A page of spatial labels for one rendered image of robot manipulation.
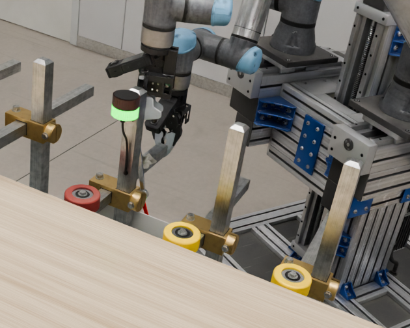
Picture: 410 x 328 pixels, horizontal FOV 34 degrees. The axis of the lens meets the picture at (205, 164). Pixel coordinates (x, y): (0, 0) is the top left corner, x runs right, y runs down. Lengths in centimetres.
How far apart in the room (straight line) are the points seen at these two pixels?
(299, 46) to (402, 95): 45
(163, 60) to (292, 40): 73
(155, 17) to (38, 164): 50
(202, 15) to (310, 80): 84
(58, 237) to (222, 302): 36
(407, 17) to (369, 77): 49
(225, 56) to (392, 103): 47
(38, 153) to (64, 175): 163
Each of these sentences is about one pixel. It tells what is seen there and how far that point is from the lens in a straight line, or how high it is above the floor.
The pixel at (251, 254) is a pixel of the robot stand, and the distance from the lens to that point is 260.
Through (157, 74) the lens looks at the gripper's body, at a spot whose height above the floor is 115.
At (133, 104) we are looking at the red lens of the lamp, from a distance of 144.
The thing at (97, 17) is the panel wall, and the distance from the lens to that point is 480.
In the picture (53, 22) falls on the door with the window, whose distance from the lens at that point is 504.
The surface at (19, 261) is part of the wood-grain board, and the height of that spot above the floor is 90.
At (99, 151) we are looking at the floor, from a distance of 355.
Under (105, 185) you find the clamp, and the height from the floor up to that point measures 87.
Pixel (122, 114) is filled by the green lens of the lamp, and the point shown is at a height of 110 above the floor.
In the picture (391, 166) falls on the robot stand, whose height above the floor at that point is 91.
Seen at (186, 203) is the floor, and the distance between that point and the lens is 321.
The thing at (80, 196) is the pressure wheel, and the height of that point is 90.
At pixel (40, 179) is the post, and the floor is 81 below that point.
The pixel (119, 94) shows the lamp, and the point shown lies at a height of 113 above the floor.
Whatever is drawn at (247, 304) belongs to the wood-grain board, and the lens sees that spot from 129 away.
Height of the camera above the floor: 173
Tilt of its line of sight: 29 degrees down
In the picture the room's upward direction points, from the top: 10 degrees clockwise
